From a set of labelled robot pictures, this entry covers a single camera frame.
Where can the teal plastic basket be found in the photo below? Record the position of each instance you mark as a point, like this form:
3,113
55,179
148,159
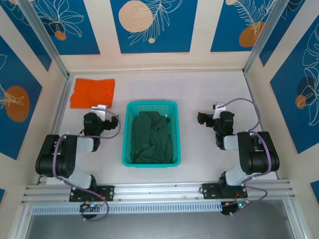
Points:
125,139

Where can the orange t-shirt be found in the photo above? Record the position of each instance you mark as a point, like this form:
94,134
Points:
92,93

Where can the green t-shirt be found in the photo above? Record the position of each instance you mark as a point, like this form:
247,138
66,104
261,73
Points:
152,139

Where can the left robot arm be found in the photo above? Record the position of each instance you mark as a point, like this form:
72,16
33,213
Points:
54,159

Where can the small controller circuit board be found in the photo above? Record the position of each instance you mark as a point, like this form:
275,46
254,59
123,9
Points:
91,206
236,206

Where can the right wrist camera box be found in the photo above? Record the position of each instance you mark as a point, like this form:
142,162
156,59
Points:
219,108

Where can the aluminium side rail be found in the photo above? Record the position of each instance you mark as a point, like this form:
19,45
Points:
59,112

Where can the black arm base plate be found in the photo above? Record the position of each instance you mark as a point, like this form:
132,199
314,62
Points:
109,193
209,190

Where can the aluminium frame rail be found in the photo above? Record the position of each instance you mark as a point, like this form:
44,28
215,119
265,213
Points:
162,189

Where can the aluminium corner post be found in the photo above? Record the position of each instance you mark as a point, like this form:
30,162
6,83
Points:
45,37
269,35

